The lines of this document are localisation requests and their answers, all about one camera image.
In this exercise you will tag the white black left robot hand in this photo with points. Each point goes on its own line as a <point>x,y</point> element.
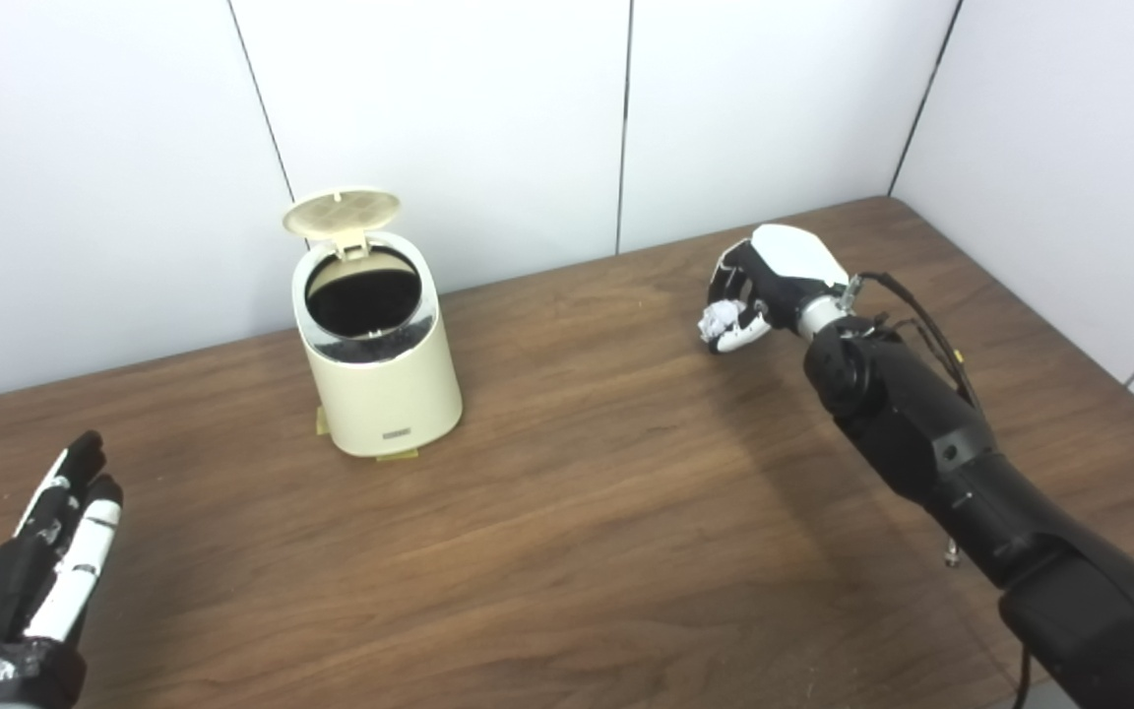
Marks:
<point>16,591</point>

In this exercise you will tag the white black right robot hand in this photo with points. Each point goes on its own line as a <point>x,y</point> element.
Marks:
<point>788,271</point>

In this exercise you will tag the white paper ball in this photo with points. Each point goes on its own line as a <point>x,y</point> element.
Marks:
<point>722,317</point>

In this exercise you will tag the cream round bin lid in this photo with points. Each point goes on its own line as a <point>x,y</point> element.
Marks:
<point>341,215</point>

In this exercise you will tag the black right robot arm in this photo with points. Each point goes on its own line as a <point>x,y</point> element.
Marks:
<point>971,473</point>

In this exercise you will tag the cream-colored plastic bin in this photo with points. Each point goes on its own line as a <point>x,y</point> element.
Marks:
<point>385,394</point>

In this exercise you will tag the small yellow tape piece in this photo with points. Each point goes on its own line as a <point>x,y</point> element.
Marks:
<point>322,421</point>

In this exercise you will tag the wide yellow tape piece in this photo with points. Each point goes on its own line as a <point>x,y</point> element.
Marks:
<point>397,455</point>

